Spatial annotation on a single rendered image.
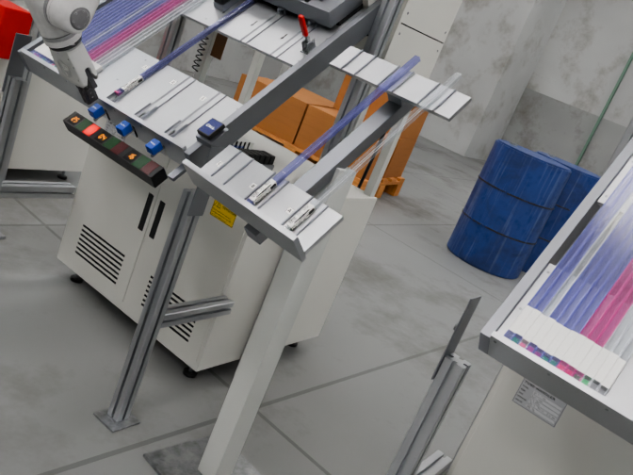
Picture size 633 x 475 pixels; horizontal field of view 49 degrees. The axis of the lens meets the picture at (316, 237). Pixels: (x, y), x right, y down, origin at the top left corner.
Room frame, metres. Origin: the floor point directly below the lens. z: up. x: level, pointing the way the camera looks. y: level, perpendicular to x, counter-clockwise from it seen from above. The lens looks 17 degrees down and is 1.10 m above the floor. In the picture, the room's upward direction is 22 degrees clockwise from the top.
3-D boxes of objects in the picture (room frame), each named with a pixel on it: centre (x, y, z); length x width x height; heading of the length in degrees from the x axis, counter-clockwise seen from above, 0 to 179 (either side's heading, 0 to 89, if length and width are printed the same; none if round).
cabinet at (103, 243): (2.23, 0.32, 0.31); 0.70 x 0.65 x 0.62; 60
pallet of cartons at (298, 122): (5.62, 0.28, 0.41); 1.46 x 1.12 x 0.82; 56
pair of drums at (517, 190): (4.93, -1.32, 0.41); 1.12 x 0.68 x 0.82; 153
